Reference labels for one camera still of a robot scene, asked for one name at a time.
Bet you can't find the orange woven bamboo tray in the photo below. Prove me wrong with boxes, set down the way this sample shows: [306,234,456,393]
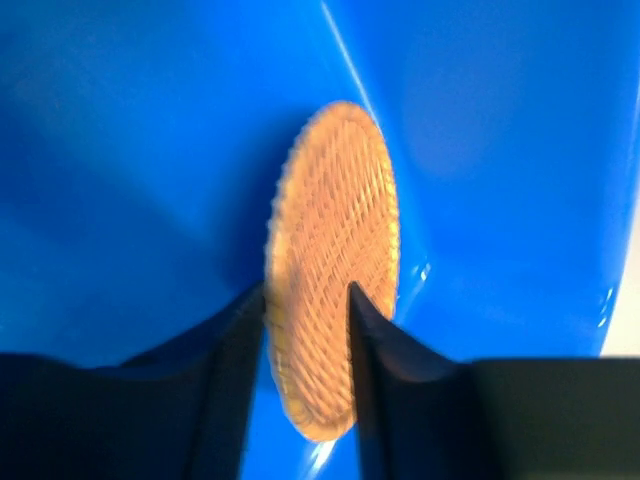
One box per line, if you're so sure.
[265,101,401,443]

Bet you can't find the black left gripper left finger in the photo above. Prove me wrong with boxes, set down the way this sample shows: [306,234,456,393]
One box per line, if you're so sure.
[1,285,264,479]

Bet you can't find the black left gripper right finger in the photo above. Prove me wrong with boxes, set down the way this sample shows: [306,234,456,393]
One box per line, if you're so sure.
[348,284,639,479]

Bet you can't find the blue plastic bin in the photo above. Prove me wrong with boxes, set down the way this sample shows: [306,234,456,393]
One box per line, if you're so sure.
[1,1,639,479]

